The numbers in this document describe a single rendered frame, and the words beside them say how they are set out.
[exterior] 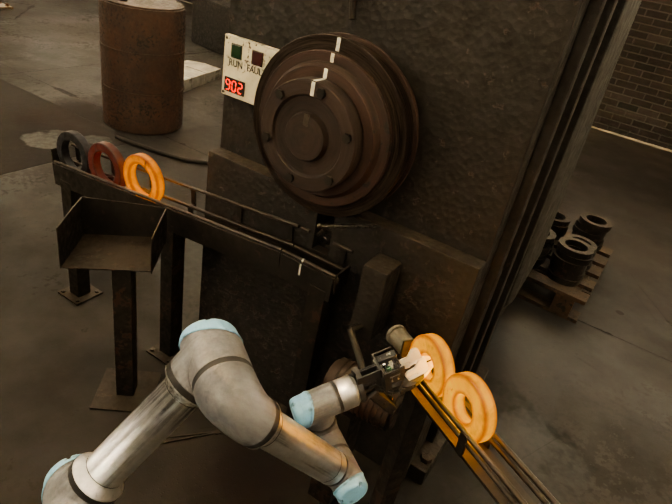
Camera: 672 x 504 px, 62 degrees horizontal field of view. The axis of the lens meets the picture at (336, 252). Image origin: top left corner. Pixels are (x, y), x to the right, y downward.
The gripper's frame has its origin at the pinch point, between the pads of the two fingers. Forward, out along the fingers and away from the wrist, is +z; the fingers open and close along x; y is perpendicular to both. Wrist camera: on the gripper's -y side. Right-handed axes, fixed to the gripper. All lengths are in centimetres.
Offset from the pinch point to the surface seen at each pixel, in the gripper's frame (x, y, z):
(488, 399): -19.3, 6.8, 2.7
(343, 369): 20.0, -14.2, -16.3
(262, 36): 85, 59, -5
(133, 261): 70, 9, -62
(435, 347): -1.1, 6.2, 0.7
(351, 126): 33, 50, -1
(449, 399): -10.9, -0.5, -1.5
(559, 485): -3, -91, 50
